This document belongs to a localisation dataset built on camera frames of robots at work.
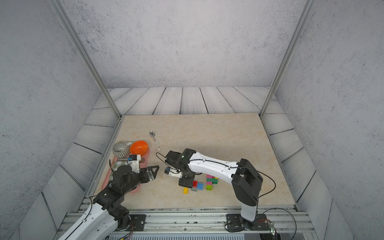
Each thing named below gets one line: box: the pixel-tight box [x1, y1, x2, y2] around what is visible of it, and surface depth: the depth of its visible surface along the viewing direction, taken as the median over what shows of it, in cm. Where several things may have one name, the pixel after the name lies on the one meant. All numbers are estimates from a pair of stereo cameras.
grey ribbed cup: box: [112, 141, 133, 159], surface depth 97 cm
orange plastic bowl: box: [130, 140, 149, 156], surface depth 100 cm
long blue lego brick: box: [197, 182, 204, 191], surface depth 82 cm
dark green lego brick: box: [207, 178, 219, 185], surface depth 87 cm
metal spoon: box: [149, 130, 161, 151], surface depth 110 cm
